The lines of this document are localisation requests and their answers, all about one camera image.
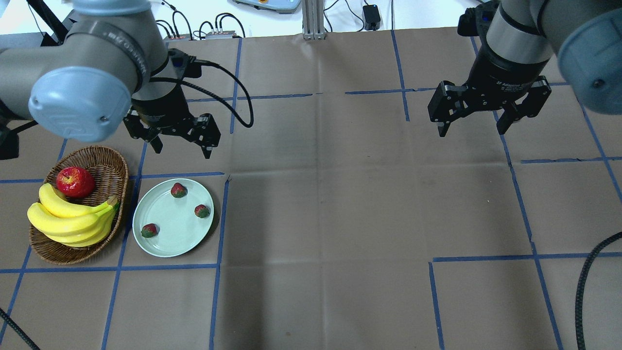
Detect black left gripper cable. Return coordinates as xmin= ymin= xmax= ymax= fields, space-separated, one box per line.
xmin=151 ymin=59 xmax=254 ymax=129

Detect light green plate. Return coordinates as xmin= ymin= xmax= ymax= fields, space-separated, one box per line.
xmin=132 ymin=178 xmax=215 ymax=258

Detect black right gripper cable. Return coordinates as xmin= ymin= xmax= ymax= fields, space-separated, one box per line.
xmin=575 ymin=231 xmax=622 ymax=350

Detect black power adapter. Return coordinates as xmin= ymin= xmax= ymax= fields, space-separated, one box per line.
xmin=362 ymin=4 xmax=381 ymax=31

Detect red apple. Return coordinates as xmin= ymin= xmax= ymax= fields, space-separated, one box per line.
xmin=56 ymin=166 xmax=96 ymax=198

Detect red strawberry one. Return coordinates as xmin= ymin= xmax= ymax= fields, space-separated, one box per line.
xmin=140 ymin=223 xmax=158 ymax=238
xmin=194 ymin=204 xmax=211 ymax=218
xmin=170 ymin=182 xmax=188 ymax=198

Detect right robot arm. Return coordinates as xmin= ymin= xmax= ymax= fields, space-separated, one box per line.
xmin=427 ymin=0 xmax=622 ymax=137

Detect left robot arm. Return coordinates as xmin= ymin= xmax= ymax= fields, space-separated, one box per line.
xmin=0 ymin=0 xmax=221 ymax=160

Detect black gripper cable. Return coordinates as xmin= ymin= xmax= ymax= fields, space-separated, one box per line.
xmin=575 ymin=231 xmax=622 ymax=350
xmin=151 ymin=59 xmax=254 ymax=129

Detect grey hub boxes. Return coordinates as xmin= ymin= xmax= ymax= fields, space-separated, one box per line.
xmin=163 ymin=31 xmax=242 ymax=43

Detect brown wicker basket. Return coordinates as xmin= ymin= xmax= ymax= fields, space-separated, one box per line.
xmin=29 ymin=145 xmax=129 ymax=265

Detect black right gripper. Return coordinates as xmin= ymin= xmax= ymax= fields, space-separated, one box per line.
xmin=427 ymin=0 xmax=553 ymax=138

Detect aluminium profile post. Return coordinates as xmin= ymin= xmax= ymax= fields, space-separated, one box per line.
xmin=301 ymin=0 xmax=326 ymax=40

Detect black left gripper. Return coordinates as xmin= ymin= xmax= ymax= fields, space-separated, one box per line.
xmin=123 ymin=49 xmax=221 ymax=159

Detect yellow banana bunch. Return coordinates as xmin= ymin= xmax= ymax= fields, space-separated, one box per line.
xmin=27 ymin=183 xmax=119 ymax=248

